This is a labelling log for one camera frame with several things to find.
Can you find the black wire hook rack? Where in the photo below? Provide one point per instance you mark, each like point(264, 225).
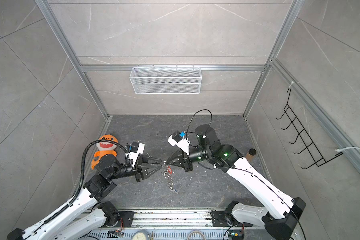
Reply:
point(303, 136)

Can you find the round gauge dial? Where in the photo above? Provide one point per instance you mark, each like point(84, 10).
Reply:
point(141, 235)

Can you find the aluminium rail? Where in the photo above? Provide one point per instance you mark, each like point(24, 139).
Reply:
point(171, 219)

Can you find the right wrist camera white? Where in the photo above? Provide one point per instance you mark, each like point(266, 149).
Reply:
point(178, 139)

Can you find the white wire mesh basket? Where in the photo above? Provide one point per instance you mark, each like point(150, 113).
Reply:
point(166, 80)

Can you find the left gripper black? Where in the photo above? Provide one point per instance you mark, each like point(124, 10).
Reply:
point(138, 171)

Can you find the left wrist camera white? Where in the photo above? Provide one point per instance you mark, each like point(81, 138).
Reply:
point(134, 151)

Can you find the red key tag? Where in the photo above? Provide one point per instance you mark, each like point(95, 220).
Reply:
point(169, 170)

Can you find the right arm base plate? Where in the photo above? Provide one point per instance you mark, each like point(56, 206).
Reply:
point(221, 219)

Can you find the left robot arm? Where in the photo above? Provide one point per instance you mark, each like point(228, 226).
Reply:
point(86, 210)

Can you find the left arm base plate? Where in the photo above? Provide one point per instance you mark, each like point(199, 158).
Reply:
point(122, 219)

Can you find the brown spice bottle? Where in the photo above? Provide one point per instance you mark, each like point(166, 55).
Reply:
point(250, 154)

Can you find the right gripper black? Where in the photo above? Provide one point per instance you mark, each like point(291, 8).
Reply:
point(183, 161)

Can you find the orange shark plush toy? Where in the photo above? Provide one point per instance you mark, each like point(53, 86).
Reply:
point(104, 149)

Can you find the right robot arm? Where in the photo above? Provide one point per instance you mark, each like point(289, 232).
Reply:
point(279, 214)

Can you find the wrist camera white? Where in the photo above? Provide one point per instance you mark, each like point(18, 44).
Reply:
point(178, 139)
point(134, 151)

